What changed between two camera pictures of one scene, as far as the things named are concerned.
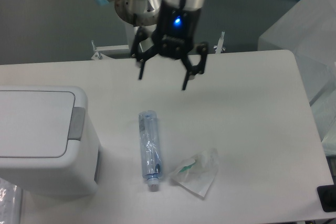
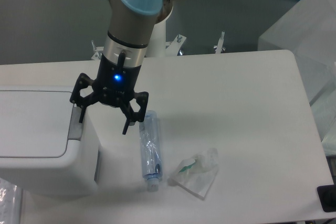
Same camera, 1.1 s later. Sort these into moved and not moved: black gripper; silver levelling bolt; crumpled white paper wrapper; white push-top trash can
Moved: black gripper
Not moved: crumpled white paper wrapper; silver levelling bolt; white push-top trash can
